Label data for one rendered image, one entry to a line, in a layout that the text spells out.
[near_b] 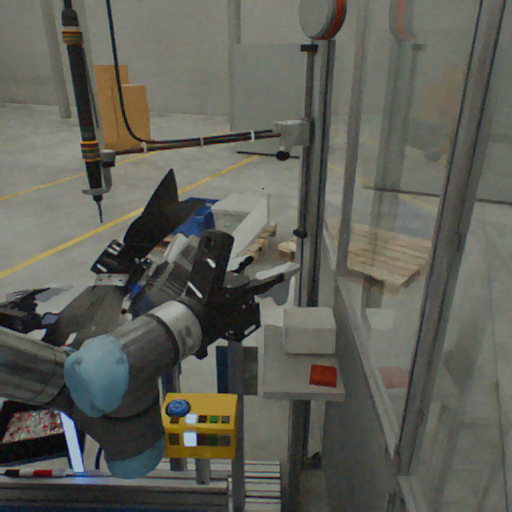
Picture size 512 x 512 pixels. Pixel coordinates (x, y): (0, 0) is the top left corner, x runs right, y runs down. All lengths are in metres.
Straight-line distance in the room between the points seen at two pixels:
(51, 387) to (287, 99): 7.90
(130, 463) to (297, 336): 0.94
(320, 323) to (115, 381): 1.03
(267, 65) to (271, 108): 0.73
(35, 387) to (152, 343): 0.16
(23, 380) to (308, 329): 1.00
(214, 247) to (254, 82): 8.00
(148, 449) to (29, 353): 0.18
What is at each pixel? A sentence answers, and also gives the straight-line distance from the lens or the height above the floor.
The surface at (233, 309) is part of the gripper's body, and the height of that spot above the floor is 1.44.
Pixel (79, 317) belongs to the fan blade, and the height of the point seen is 1.17.
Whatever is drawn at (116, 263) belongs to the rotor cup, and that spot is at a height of 1.22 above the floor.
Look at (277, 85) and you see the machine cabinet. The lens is 8.38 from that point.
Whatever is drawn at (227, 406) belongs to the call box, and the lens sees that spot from 1.00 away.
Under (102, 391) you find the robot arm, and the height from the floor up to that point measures 1.45.
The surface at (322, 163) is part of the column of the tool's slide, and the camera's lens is 1.50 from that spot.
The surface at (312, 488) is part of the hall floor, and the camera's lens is 2.23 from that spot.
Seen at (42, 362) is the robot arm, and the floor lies 1.42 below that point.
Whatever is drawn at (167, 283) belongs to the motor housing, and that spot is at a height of 1.16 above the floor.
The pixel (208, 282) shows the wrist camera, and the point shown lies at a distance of 0.59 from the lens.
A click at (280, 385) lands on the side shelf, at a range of 1.37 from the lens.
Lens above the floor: 1.76
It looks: 24 degrees down
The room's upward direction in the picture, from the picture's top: straight up
